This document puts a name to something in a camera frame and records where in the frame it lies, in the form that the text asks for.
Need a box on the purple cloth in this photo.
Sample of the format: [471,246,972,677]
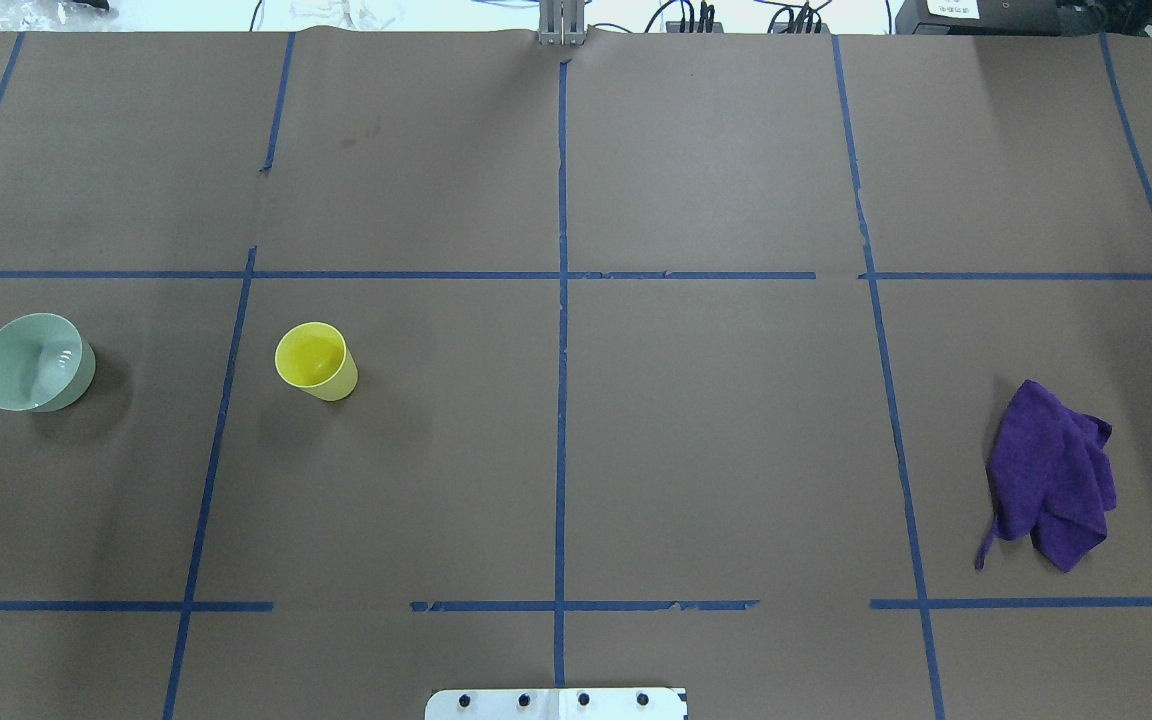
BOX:
[973,379,1117,573]

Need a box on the grey aluminium frame post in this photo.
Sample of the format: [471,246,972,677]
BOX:
[536,0,589,47]

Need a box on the black monitor base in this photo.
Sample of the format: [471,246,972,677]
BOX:
[893,1,1152,37]

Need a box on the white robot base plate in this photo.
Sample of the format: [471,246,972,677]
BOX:
[424,687,689,719]

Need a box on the light green ceramic bowl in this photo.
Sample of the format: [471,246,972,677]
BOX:
[0,313,97,414]

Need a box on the yellow plastic cup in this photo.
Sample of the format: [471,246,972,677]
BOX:
[274,323,358,402]

